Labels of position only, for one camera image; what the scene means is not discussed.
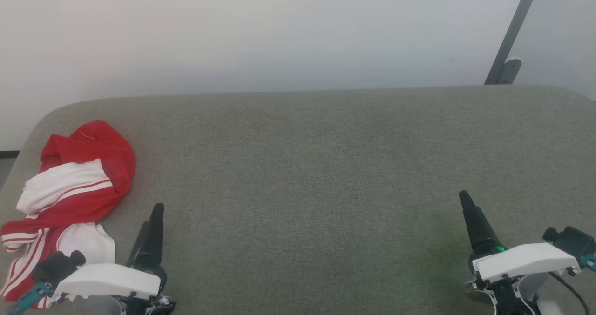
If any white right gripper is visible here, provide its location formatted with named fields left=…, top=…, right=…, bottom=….
left=459, top=190, right=580, bottom=315

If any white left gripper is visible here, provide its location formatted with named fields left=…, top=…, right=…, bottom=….
left=54, top=203, right=176, bottom=315

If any red and white jersey shirt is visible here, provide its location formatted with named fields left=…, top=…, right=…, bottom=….
left=0, top=120, right=136, bottom=310

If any grey fabric sofa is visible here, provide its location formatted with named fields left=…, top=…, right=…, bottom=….
left=0, top=85, right=596, bottom=315

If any grey slanted metal bar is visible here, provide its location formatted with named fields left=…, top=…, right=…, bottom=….
left=484, top=0, right=543, bottom=85

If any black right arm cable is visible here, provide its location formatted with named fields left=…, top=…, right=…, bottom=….
left=549, top=271, right=592, bottom=315

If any teal left camera connector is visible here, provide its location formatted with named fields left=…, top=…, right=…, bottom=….
left=8, top=281, right=53, bottom=315

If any grey metal bar bracket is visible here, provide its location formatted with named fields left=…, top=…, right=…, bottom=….
left=497, top=58, right=522, bottom=85

